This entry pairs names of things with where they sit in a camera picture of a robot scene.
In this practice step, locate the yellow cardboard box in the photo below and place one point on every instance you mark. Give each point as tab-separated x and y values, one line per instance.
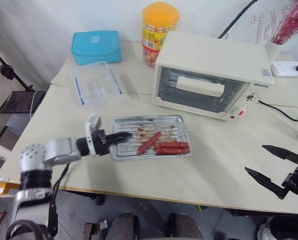
1	186

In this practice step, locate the red sausage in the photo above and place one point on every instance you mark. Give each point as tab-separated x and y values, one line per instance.
148	142
173	151
172	145

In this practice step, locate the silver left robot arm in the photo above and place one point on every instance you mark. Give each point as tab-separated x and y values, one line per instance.
59	150

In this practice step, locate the silver metal baking tray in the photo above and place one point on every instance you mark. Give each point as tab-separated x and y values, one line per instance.
128	152

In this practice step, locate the black tablet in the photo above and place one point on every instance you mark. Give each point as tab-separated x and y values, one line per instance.
21	101

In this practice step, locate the black table clamp knob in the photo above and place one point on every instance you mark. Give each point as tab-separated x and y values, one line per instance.
98	200

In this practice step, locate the white and black rounded object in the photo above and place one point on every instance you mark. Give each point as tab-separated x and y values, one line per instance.
276	228

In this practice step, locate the white paper vase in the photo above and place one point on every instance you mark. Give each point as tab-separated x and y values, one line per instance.
273	51

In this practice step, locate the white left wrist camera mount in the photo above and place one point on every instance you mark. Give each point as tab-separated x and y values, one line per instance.
93	123

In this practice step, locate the clear container with blue clips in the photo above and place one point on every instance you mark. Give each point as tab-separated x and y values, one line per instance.
96	85

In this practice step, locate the cream toaster oven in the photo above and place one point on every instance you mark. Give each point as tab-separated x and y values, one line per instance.
208	52

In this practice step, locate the white grid patterned sheet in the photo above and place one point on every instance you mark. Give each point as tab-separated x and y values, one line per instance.
261	22

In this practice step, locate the white power strip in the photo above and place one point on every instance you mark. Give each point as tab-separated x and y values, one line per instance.
283	68

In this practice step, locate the dark rounded shape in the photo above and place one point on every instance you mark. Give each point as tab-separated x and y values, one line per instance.
125	226
185	226

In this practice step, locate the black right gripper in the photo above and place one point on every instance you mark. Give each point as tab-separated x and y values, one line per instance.
294	181

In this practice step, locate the candy jar with orange lid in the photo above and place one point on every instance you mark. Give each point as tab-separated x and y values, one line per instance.
156	30

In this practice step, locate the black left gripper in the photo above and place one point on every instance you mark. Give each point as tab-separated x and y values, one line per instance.
100	143

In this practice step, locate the blue fabric pouch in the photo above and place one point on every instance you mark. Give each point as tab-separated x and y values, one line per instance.
96	47

